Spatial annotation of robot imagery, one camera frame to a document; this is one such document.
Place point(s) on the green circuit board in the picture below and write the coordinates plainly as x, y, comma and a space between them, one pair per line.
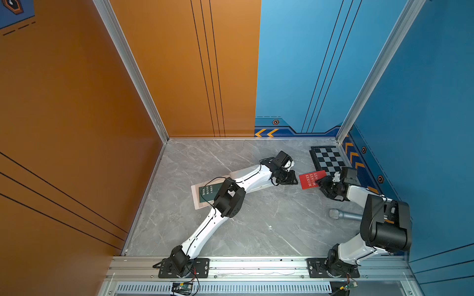
348, 287
181, 288

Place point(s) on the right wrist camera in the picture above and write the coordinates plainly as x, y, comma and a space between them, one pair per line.
346, 175

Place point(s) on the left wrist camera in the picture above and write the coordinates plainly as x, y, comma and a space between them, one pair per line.
282, 161

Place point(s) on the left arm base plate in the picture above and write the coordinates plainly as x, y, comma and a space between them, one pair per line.
197, 267

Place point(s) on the green card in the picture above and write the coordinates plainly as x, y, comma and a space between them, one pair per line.
208, 193

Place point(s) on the red money card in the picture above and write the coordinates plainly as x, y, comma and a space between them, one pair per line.
309, 180

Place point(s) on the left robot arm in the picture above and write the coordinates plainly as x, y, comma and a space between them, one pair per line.
227, 203

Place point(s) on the pink photo album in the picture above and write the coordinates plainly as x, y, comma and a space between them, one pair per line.
234, 175

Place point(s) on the aluminium front rail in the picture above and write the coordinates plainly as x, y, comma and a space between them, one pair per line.
272, 268

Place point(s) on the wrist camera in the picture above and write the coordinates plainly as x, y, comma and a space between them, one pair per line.
346, 175
282, 161

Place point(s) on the left green circuit board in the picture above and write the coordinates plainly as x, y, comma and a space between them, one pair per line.
181, 288

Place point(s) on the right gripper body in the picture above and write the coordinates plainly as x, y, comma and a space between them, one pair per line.
329, 187

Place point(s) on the black white chessboard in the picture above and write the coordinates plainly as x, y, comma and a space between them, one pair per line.
327, 159

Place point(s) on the silver microphone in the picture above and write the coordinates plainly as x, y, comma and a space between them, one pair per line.
341, 215

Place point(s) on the right green circuit board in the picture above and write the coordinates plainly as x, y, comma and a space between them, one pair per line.
348, 287

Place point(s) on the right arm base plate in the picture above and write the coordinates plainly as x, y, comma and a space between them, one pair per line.
322, 268

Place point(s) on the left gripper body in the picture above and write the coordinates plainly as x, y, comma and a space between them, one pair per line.
286, 177

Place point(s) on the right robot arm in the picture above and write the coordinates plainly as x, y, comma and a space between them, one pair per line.
385, 228

